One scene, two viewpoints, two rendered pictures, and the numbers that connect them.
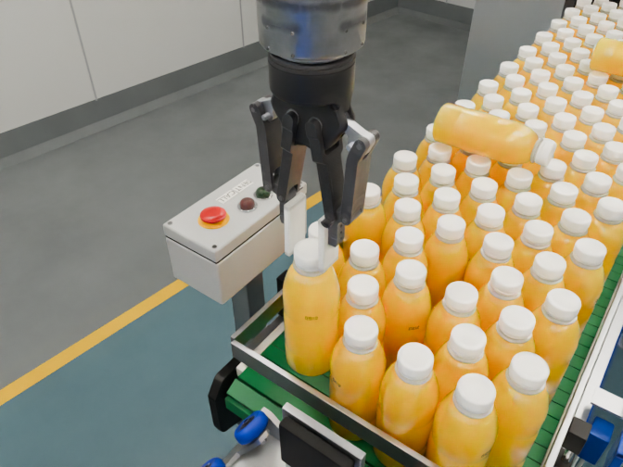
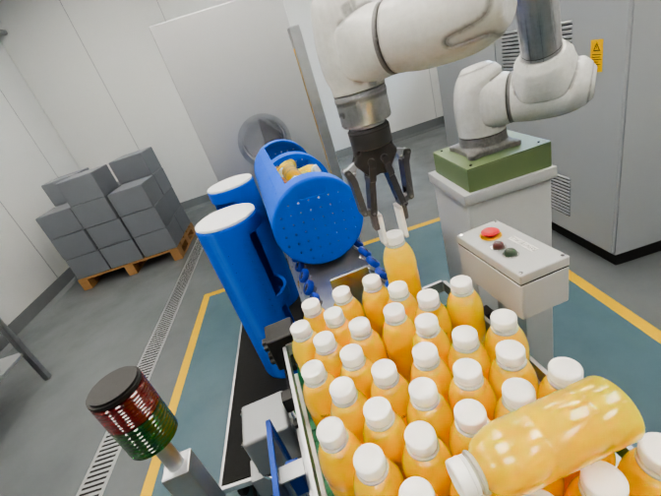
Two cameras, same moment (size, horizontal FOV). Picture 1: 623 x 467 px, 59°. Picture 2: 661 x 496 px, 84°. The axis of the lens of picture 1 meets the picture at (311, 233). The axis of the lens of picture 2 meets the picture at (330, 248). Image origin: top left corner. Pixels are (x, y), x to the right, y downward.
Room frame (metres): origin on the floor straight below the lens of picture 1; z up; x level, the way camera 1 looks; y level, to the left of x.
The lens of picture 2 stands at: (0.86, -0.55, 1.52)
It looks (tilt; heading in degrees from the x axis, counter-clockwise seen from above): 27 degrees down; 138
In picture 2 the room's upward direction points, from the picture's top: 18 degrees counter-clockwise
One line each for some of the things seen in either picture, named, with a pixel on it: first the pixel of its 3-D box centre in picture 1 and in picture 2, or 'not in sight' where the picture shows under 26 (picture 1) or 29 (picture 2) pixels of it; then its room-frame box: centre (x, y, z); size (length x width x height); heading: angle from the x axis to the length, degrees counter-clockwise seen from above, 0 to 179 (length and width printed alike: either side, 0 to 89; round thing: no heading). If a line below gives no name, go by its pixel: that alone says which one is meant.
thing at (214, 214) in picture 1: (213, 215); (490, 232); (0.60, 0.14, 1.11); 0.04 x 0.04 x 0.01
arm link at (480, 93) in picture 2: not in sight; (481, 98); (0.38, 0.75, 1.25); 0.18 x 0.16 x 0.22; 4
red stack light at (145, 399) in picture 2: not in sight; (125, 401); (0.40, -0.52, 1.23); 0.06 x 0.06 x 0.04
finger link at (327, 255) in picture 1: (328, 240); (381, 227); (0.45, -0.02, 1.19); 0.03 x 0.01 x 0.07; 144
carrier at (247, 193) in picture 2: not in sight; (257, 246); (-1.08, 0.62, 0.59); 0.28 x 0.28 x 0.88
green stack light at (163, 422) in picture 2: not in sight; (145, 424); (0.40, -0.52, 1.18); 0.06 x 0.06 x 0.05
